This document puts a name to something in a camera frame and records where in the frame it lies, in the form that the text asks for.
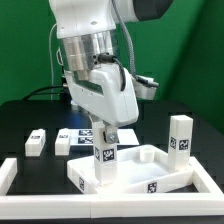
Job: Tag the fiducial marker base plate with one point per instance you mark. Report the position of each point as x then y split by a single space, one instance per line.
82 137

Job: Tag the white desk tabletop tray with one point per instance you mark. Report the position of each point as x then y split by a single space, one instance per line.
141 169

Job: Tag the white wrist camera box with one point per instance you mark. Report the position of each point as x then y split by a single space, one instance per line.
145 87

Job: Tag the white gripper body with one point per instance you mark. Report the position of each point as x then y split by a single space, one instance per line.
116 107

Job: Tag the white U-shaped obstacle frame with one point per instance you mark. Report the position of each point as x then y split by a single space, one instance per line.
97 206

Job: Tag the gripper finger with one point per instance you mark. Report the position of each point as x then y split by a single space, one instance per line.
110 133

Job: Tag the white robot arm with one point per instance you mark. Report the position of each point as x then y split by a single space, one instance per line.
87 33

